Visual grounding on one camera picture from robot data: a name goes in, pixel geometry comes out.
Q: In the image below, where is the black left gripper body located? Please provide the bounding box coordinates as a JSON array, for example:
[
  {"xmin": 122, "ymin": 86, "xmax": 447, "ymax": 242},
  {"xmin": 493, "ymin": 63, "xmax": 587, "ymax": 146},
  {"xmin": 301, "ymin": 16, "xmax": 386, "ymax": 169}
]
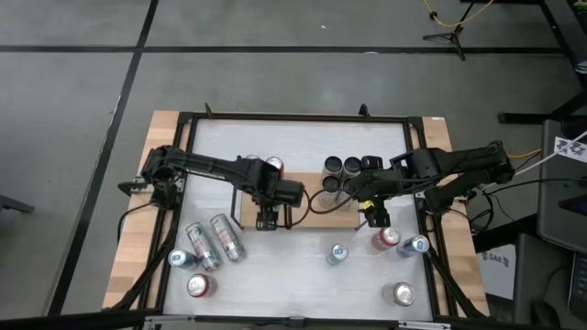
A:
[{"xmin": 250, "ymin": 181, "xmax": 305, "ymax": 213}]

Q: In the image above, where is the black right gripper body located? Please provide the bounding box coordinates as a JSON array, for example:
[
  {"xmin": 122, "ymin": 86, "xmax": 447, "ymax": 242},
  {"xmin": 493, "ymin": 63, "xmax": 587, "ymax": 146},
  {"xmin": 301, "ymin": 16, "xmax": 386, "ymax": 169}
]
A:
[{"xmin": 352, "ymin": 171, "xmax": 404, "ymax": 210}]

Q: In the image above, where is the blue silver Red Bull can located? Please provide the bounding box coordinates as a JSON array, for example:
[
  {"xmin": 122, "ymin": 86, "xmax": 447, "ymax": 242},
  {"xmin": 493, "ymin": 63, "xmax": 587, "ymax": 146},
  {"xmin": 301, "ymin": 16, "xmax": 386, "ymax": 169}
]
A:
[
  {"xmin": 396, "ymin": 234, "xmax": 431, "ymax": 259},
  {"xmin": 326, "ymin": 242, "xmax": 349, "ymax": 267},
  {"xmin": 167, "ymin": 248, "xmax": 199, "ymax": 271}
]

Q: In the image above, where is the tall silver can red print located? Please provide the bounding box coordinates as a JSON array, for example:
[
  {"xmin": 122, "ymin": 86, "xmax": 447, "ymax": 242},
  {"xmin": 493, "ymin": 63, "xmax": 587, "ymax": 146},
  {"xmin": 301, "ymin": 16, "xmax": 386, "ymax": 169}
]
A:
[{"xmin": 209, "ymin": 213, "xmax": 247, "ymax": 263}]

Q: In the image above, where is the wooden board tray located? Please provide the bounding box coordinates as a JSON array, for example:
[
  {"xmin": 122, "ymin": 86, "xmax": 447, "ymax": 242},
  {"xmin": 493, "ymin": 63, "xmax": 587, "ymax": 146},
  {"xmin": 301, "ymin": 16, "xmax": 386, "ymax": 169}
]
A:
[{"xmin": 229, "ymin": 171, "xmax": 373, "ymax": 231}]

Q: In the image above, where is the tall silver can teal palm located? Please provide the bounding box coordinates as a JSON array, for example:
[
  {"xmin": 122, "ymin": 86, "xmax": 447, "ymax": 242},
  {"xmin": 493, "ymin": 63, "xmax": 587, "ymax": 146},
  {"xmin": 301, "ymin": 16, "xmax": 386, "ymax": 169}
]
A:
[{"xmin": 184, "ymin": 221, "xmax": 221, "ymax": 272}]

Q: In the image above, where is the grey cabinet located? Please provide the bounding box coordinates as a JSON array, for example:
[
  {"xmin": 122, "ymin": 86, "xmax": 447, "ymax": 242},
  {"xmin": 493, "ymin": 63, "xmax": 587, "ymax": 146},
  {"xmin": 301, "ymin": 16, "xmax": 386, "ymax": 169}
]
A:
[{"xmin": 513, "ymin": 233, "xmax": 574, "ymax": 330}]

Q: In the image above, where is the black tripod stand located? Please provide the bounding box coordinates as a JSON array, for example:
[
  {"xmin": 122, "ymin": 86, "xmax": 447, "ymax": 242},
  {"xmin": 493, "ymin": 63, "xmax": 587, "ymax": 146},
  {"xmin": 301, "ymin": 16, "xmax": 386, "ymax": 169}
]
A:
[{"xmin": 421, "ymin": 0, "xmax": 478, "ymax": 61}]

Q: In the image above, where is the grey desk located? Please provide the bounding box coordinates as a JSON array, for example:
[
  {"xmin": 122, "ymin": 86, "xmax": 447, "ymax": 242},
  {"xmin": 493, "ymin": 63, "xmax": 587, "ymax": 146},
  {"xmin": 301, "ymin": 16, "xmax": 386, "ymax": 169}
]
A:
[{"xmin": 536, "ymin": 119, "xmax": 587, "ymax": 253}]

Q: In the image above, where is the printed white paper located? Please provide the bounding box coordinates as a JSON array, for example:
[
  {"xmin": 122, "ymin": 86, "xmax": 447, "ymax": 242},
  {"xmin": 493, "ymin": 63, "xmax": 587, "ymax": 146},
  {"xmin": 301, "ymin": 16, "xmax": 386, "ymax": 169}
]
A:
[{"xmin": 553, "ymin": 135, "xmax": 587, "ymax": 164}]

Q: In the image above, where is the black stand foot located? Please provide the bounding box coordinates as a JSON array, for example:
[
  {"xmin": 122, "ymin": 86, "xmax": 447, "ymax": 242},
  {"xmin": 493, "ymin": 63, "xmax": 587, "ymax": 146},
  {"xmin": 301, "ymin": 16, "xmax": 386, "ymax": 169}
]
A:
[{"xmin": 0, "ymin": 193, "xmax": 36, "ymax": 215}]

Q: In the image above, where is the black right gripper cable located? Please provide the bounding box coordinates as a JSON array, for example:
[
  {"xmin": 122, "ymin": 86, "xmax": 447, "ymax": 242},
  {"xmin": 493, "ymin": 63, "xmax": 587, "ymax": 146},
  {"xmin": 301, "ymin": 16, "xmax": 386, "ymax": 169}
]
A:
[{"xmin": 307, "ymin": 186, "xmax": 359, "ymax": 216}]

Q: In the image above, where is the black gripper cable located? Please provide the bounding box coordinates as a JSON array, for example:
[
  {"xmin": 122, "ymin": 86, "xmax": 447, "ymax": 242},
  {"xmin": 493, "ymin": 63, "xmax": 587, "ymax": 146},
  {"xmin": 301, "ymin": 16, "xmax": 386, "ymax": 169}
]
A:
[
  {"xmin": 307, "ymin": 186, "xmax": 359, "ymax": 216},
  {"xmin": 278, "ymin": 187, "xmax": 311, "ymax": 229}
]

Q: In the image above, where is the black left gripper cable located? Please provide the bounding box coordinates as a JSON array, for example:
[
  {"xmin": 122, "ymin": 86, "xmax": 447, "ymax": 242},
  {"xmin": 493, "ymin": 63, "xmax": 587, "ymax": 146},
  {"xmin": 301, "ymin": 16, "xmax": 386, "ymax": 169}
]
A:
[{"xmin": 278, "ymin": 187, "xmax": 311, "ymax": 229}]

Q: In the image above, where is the black aluminium table frame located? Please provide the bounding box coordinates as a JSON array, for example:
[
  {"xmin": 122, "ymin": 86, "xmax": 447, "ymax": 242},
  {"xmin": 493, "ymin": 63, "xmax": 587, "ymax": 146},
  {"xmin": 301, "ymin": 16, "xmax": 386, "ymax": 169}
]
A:
[{"xmin": 0, "ymin": 103, "xmax": 505, "ymax": 330}]

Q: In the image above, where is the yellow cable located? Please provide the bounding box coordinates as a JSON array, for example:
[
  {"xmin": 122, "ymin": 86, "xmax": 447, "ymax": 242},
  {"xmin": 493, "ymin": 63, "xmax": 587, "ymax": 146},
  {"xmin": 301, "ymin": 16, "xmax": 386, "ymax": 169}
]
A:
[
  {"xmin": 420, "ymin": 0, "xmax": 496, "ymax": 28},
  {"xmin": 508, "ymin": 147, "xmax": 543, "ymax": 161}
]

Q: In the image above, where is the white cable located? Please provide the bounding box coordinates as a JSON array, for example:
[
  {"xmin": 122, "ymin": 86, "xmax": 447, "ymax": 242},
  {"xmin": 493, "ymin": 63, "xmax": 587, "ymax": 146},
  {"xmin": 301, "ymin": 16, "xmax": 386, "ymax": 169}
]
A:
[{"xmin": 520, "ymin": 130, "xmax": 587, "ymax": 174}]

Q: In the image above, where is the black desk frame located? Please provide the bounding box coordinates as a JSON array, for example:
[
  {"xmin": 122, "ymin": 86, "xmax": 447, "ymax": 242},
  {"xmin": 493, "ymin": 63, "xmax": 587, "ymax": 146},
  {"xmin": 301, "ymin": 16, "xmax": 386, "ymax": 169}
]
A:
[{"xmin": 497, "ymin": 0, "xmax": 587, "ymax": 125}]

